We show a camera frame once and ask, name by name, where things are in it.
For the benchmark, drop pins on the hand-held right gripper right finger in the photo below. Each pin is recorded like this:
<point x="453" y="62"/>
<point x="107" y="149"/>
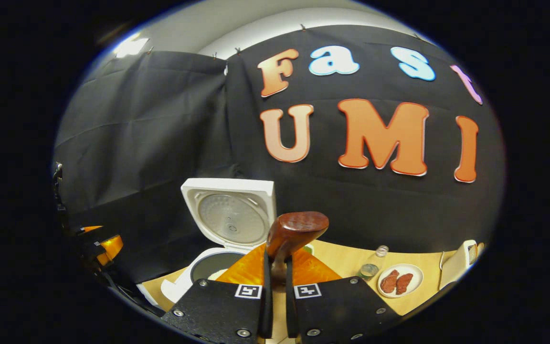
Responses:
<point x="342" y="306"/>

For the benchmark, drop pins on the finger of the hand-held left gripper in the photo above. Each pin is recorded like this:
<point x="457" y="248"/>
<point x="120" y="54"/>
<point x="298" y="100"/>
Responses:
<point x="110" y="248"/>
<point x="91" y="230"/>

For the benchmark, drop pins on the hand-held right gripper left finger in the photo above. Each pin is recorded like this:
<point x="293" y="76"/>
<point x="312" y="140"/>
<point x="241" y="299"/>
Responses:
<point x="217" y="306"/>

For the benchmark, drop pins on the brown wooden spoon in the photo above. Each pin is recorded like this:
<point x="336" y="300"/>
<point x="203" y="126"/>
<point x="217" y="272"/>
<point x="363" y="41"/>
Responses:
<point x="299" y="227"/>

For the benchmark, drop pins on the white rice cooker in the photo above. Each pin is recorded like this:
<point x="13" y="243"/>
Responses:
<point x="229" y="215"/>

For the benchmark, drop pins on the clear plastic water bottle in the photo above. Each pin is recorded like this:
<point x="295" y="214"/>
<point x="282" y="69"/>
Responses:
<point x="370" y="267"/>

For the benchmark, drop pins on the red meat piece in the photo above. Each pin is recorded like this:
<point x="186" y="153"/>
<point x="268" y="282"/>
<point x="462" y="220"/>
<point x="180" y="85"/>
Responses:
<point x="404" y="284"/>
<point x="389" y="282"/>

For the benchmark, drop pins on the white round plate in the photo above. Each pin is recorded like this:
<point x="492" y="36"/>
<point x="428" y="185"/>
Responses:
<point x="418" y="279"/>

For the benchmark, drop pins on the black backdrop cloth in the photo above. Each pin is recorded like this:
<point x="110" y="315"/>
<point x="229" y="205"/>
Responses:
<point x="160" y="143"/>

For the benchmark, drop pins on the white toaster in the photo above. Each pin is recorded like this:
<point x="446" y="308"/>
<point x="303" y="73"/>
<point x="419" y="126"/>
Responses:
<point x="456" y="267"/>

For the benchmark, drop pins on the toasted bread slice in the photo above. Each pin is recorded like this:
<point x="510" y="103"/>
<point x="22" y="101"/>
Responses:
<point x="480" y="248"/>
<point x="472" y="253"/>

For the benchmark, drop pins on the ceiling light panel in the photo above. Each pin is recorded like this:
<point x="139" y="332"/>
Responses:
<point x="131" y="46"/>

